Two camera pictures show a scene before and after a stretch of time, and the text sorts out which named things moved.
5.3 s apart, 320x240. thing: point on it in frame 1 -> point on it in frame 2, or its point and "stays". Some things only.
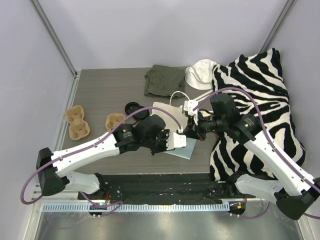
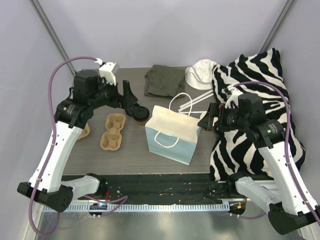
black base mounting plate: x=166 y=188 stays
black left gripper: x=160 y=144 -> x=122 y=96
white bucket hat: x=200 y=74 stays
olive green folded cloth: x=161 y=80 stays
